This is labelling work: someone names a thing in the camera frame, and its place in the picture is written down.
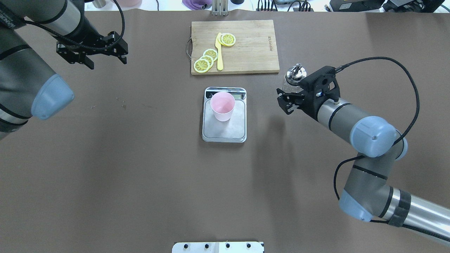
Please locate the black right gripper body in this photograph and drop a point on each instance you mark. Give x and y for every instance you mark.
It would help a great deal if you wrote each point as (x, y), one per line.
(306, 102)

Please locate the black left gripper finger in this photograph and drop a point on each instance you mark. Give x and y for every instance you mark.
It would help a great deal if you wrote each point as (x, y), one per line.
(117, 46)
(74, 57)

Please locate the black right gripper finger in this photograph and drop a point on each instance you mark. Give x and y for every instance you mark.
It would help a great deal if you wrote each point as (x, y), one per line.
(287, 104)
(293, 94)

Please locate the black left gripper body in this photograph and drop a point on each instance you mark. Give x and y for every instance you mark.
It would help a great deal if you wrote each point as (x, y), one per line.
(84, 34)

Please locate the clear glass sauce bottle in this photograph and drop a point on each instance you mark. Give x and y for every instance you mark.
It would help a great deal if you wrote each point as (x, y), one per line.
(293, 77)

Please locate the pink plastic cup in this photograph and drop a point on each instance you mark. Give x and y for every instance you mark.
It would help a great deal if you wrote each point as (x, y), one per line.
(222, 104)

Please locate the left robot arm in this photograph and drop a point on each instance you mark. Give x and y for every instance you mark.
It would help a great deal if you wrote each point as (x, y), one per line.
(29, 86)

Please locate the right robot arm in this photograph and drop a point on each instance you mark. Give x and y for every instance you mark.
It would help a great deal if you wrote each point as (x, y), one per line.
(366, 195)

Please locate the silver digital kitchen scale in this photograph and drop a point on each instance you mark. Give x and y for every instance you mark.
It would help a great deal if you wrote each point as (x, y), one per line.
(231, 131)

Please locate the pink bowl with ice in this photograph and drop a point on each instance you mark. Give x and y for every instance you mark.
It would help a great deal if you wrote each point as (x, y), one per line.
(128, 3)

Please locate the bamboo cutting board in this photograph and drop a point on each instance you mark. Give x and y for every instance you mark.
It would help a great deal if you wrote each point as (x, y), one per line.
(255, 49)

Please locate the purple cloth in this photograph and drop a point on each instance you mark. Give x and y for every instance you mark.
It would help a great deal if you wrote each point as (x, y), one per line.
(197, 4)

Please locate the lemon slice middle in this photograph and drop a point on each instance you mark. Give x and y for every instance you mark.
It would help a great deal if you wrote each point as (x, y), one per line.
(209, 59)

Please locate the yellow plastic knife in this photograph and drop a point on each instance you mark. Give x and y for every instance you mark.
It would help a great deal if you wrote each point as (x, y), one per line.
(218, 45)

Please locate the lemon slice lower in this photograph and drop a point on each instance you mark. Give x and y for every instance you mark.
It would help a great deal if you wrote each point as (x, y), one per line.
(212, 53)

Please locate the aluminium frame post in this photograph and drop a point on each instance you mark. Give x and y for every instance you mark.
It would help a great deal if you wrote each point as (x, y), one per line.
(220, 8)

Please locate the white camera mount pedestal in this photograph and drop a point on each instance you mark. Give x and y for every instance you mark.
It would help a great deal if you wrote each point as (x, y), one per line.
(219, 247)

